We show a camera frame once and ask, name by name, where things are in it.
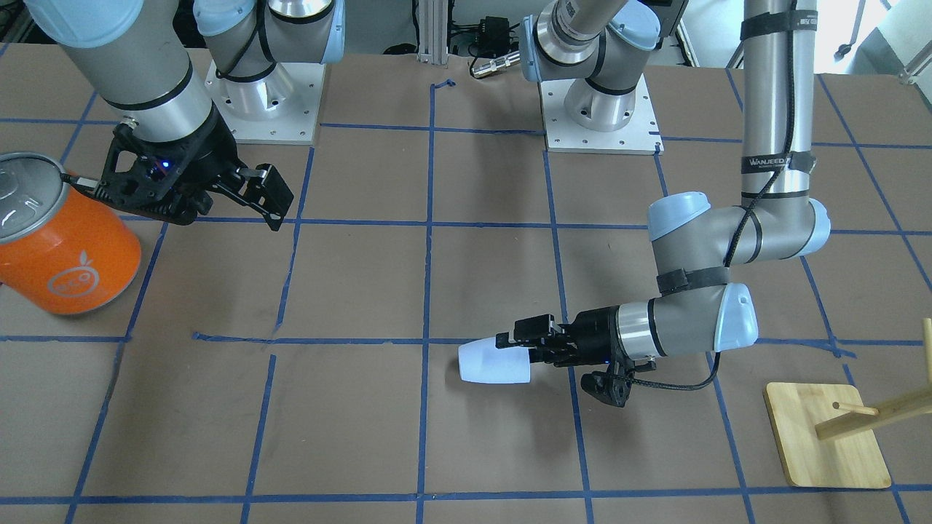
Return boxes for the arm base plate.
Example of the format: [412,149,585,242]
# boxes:
[205,63,327,146]
[539,76,665,155]

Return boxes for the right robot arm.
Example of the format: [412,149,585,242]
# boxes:
[26,1,345,231]

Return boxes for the aluminium frame post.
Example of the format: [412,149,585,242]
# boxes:
[414,0,451,68]

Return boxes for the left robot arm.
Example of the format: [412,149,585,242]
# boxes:
[477,1,830,368]

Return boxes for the orange cylindrical container grey lid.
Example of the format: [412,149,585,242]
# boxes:
[1,152,142,315]

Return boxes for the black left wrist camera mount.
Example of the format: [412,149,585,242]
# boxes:
[580,352,656,408]

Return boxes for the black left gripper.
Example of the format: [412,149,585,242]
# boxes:
[496,306,620,366]

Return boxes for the wooden cup rack stand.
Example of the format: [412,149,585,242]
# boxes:
[763,317,932,488]

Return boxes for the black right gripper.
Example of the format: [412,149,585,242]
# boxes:
[157,113,294,231]

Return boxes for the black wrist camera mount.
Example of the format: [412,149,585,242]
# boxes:
[580,352,656,408]
[59,117,213,226]

